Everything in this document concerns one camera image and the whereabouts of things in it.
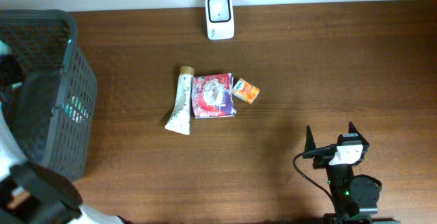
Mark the red purple tissue pack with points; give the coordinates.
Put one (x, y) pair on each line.
(211, 96)

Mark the white barcode scanner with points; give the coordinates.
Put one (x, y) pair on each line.
(220, 23)

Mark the white bamboo print tube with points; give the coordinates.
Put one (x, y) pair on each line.
(180, 118)

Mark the grey plastic mesh basket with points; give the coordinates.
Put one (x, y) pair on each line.
(54, 68)

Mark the teal small tissue pack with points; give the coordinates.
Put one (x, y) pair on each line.
(75, 110)

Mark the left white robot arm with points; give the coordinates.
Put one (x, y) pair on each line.
(34, 194)

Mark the orange small tissue pack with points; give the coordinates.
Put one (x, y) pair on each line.
(245, 91)

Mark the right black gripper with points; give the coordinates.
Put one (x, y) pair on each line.
(320, 162)

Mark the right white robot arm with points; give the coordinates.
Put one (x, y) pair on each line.
(354, 197)

